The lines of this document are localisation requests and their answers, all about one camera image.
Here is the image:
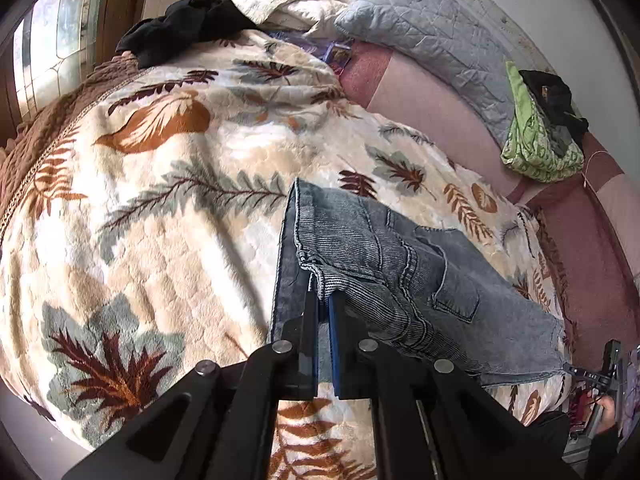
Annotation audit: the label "brown knitted blanket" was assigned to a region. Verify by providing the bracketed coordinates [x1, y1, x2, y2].
[1, 54, 139, 232]

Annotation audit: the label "person's right hand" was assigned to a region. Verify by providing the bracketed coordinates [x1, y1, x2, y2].
[596, 396, 616, 434]

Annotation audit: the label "blue card box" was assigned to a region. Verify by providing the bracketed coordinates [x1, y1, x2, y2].
[323, 42, 352, 75]

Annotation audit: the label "green patterned cloth bag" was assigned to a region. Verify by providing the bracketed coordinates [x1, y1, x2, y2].
[500, 60, 585, 183]

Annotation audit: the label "cream leaf-pattern fleece blanket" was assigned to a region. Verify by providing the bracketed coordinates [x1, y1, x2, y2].
[1, 32, 561, 448]

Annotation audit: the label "cream floral pillow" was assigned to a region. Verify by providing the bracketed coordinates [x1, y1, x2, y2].
[231, 0, 350, 39]

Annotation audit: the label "window with frame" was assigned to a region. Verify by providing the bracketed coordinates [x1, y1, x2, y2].
[1, 0, 144, 148]

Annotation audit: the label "black garment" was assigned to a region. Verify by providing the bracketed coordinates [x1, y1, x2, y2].
[115, 0, 259, 70]

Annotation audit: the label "grey-blue denim pants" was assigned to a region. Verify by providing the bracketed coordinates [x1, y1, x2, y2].
[270, 179, 566, 386]

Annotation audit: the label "grey quilted blanket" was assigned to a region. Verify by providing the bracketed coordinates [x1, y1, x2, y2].
[333, 0, 522, 146]

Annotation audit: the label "pink bed sheet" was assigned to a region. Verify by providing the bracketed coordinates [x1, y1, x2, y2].
[340, 41, 639, 370]

